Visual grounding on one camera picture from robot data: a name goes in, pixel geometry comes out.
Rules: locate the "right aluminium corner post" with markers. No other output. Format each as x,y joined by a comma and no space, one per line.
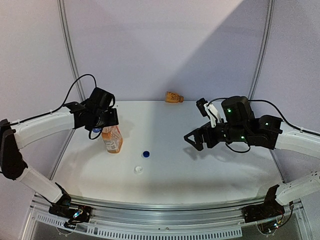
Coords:
262,49

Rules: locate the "aluminium corner post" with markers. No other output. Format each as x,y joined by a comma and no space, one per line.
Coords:
262,49
67,38

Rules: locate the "white bottle cap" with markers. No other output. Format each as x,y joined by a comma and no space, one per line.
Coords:
138,169

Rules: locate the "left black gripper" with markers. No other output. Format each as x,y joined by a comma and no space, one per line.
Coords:
113,118

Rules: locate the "clear bottle blue label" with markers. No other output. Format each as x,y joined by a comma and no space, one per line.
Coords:
96,130

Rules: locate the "aluminium front rail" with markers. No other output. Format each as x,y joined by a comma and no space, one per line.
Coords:
111,220

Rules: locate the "blue bottle cap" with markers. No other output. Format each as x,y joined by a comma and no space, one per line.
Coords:
146,154

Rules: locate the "crushed orange label bottle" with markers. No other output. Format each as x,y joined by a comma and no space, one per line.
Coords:
112,139

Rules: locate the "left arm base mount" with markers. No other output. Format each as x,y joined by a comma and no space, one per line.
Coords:
73,213

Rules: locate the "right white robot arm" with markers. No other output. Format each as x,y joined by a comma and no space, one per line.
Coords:
240,125

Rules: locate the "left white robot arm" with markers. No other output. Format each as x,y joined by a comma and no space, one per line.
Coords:
96,112

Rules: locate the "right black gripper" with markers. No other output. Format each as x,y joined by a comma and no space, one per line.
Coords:
197,133

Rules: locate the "left aluminium corner post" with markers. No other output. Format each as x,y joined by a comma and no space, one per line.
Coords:
67,38

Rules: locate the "small brown bottle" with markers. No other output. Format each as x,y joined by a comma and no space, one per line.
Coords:
172,97

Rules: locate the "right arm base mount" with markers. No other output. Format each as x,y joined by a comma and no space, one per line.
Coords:
270,208

